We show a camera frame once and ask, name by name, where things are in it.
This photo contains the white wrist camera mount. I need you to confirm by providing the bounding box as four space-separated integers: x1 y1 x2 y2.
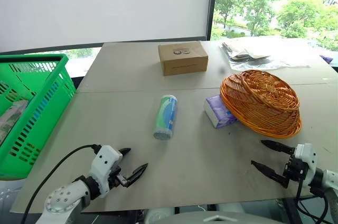
88 144 124 199
293 143 317 188

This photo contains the purple tissue pack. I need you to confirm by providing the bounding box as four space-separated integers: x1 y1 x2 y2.
203 95 239 129

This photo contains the clear plastic bag with papers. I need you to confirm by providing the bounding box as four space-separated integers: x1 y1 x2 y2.
218 39 311 71

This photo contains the blue green cylindrical canister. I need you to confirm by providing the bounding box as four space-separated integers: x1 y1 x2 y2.
153 94 179 141

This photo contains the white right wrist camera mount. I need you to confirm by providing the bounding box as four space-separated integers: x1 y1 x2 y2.
293 143 317 188

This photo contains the brown cardboard box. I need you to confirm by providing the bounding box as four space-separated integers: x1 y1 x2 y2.
157 41 209 77

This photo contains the white roller blind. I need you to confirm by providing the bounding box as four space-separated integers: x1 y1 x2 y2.
0 0 214 54

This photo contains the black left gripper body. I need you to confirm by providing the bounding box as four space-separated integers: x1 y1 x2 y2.
107 161 128 189

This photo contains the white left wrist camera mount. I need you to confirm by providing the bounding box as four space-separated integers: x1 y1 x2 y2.
88 144 124 199

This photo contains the orange wicker basket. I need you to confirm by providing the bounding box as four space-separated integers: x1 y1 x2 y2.
219 69 303 139

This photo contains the green plastic shopping basket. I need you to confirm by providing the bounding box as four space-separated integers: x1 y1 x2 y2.
0 53 78 181

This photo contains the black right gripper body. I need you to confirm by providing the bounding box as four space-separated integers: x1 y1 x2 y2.
283 154 308 182

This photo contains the grey robot torso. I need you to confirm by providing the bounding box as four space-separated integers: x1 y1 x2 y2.
144 202 280 224

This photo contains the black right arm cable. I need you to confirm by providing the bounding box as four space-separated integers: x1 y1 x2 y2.
295 178 331 224

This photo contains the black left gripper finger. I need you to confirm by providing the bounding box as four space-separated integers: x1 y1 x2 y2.
118 147 132 160
124 163 149 189

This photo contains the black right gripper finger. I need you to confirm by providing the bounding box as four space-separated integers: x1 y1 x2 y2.
260 139 295 156
250 160 290 189

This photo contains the packaged item in wrapper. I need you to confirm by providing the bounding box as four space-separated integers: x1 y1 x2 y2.
0 99 30 146

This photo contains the black window frame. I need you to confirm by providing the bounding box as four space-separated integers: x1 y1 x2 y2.
205 0 219 42

